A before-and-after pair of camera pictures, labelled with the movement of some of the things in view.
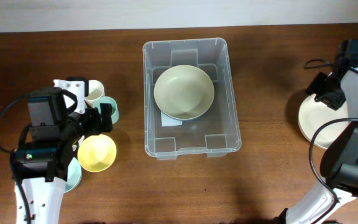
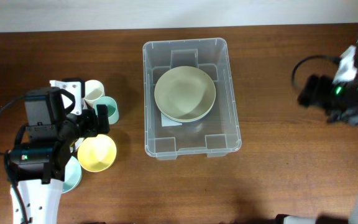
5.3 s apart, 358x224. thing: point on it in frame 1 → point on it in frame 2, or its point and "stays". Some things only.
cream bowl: [312, 114] → [184, 94]
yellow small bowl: [97, 153] stays
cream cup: [96, 91] stays
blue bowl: [191, 119] → [201, 119]
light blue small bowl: [74, 175] stays
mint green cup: [107, 99] stays
